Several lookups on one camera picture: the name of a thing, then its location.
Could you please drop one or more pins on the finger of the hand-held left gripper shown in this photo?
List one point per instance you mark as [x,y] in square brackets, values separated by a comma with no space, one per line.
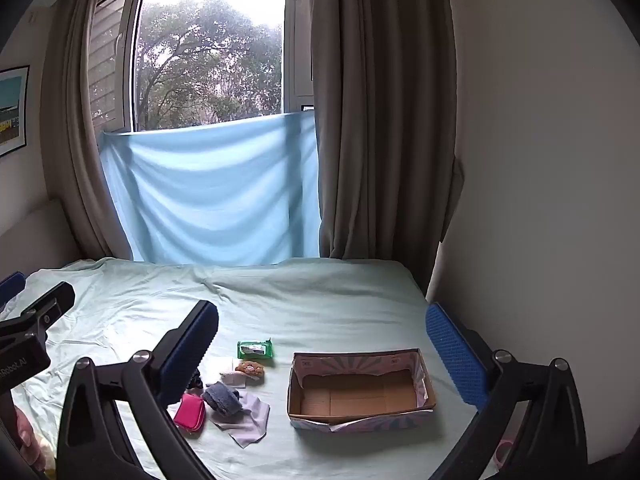
[45,305]
[11,287]

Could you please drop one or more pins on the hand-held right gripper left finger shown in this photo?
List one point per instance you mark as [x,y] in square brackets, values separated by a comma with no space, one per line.
[192,355]

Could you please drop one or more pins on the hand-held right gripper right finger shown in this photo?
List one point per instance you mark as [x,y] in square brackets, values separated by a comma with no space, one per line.
[455,355]

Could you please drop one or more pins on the black fluffy item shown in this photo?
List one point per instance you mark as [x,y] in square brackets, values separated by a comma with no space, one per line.
[196,380]

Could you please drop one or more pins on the pale fleece-lined sock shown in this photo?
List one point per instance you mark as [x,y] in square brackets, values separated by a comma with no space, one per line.
[234,379]

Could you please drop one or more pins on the dark grey fuzzy sock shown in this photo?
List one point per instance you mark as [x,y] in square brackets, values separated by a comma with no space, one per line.
[222,399]

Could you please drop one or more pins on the pink zip pouch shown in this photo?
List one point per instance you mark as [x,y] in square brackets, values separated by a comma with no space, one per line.
[189,412]

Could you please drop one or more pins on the brown plush toy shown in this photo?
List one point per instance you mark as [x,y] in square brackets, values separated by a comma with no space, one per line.
[250,367]

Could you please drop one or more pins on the light grey cleaning cloth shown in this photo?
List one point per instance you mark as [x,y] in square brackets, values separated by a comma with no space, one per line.
[245,425]

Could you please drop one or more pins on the cardboard box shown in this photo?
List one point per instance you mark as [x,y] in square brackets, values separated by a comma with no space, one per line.
[350,395]

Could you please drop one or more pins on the person's left hand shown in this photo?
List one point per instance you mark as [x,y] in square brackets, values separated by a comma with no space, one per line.
[29,435]

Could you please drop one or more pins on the white folded cloth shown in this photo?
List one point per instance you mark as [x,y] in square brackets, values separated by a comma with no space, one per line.
[219,365]

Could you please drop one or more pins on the white padded headboard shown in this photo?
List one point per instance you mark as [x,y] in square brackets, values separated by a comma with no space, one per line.
[35,230]

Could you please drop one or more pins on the green wipes packet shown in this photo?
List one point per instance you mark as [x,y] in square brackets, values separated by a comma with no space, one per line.
[255,349]

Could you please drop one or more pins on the pale green bed sheet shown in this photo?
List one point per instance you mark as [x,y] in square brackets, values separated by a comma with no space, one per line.
[310,305]

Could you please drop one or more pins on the light blue hanging sheet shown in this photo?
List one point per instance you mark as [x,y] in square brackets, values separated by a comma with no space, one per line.
[210,195]

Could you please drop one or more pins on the narrow beige curtain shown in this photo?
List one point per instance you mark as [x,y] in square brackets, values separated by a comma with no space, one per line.
[75,135]

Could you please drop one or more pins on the wide beige curtain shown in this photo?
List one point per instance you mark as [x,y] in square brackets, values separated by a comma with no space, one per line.
[380,110]

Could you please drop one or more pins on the tree outside window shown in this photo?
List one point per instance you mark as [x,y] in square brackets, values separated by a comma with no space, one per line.
[200,70]

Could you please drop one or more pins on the framed wall poster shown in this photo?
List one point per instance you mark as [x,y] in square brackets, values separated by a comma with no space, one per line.
[11,110]

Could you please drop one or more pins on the window with white frame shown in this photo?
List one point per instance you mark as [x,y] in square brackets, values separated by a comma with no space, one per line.
[300,35]

